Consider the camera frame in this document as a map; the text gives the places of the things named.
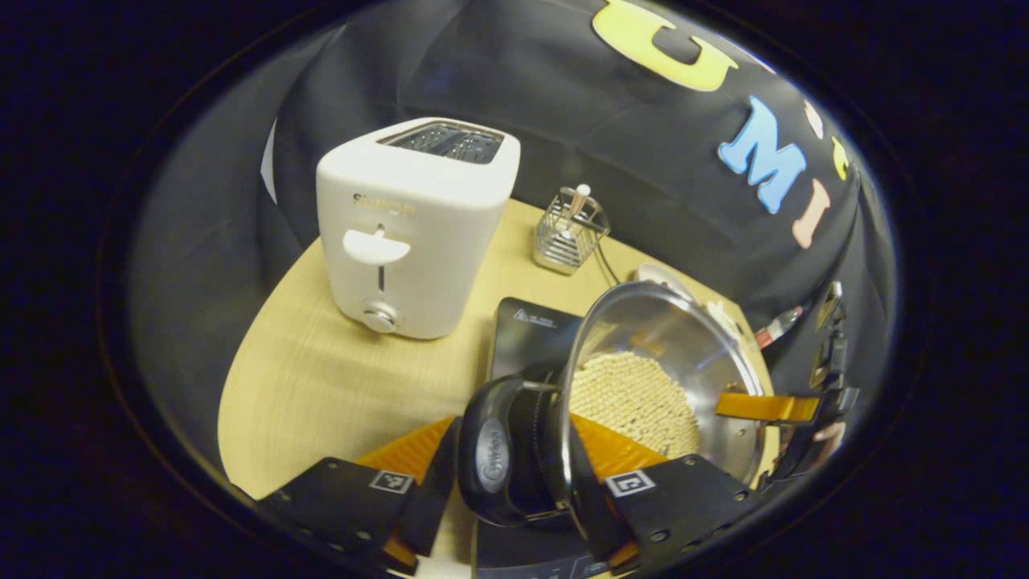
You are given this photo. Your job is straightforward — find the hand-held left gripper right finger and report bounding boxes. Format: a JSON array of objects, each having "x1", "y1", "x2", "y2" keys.
[{"x1": 563, "y1": 413, "x2": 760, "y2": 573}]

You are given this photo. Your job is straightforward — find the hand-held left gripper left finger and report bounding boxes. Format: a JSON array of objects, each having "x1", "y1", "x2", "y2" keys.
[{"x1": 257, "y1": 416, "x2": 463, "y2": 576}]

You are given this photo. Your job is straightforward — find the stainless steel pot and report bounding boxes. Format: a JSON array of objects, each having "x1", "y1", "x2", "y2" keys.
[{"x1": 457, "y1": 280, "x2": 777, "y2": 532}]

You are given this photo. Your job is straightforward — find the black induction cooktop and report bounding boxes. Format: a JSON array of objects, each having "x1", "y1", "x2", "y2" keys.
[{"x1": 470, "y1": 297, "x2": 612, "y2": 579}]

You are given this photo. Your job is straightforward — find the plastic bottle red label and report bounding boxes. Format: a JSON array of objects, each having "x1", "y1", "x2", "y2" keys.
[{"x1": 754, "y1": 304, "x2": 805, "y2": 349}]

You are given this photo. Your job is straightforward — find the pile of soybeans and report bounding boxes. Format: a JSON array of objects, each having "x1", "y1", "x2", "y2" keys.
[{"x1": 568, "y1": 351, "x2": 700, "y2": 459}]

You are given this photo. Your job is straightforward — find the white round plate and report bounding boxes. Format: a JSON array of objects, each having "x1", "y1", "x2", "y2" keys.
[{"x1": 631, "y1": 262, "x2": 696, "y2": 302}]

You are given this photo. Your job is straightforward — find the white toaster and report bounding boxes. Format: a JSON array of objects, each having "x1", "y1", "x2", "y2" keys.
[{"x1": 315, "y1": 117, "x2": 522, "y2": 341}]

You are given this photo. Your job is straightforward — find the pink utensil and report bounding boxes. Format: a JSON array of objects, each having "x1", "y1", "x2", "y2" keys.
[{"x1": 563, "y1": 183, "x2": 592, "y2": 234}]

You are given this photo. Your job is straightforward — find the black backdrop cloth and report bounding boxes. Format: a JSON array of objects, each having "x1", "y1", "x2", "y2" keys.
[{"x1": 129, "y1": 0, "x2": 897, "y2": 475}]

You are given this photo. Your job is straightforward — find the metal wire holder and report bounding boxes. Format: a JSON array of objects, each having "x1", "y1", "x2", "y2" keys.
[{"x1": 533, "y1": 187, "x2": 612, "y2": 276}]

